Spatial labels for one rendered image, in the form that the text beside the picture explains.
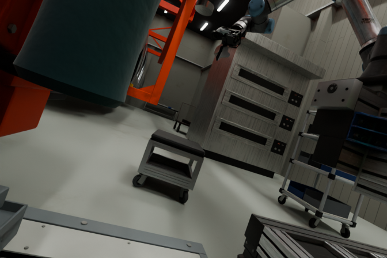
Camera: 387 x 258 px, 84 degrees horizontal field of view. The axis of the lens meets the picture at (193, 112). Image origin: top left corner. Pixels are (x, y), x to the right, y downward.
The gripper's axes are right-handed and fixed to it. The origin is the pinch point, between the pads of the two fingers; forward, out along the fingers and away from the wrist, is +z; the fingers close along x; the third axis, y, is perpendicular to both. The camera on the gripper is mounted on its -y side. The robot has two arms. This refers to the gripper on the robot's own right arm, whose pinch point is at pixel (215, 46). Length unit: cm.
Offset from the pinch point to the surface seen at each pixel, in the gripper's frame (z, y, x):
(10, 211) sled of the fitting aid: 92, -4, 1
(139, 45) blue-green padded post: 72, 32, -39
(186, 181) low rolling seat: 36, -1, 70
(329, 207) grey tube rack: -34, 87, 141
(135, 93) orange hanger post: -103, -220, 177
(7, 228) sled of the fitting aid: 93, 2, -2
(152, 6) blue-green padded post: 69, 32, -41
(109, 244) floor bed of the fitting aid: 84, 11, 20
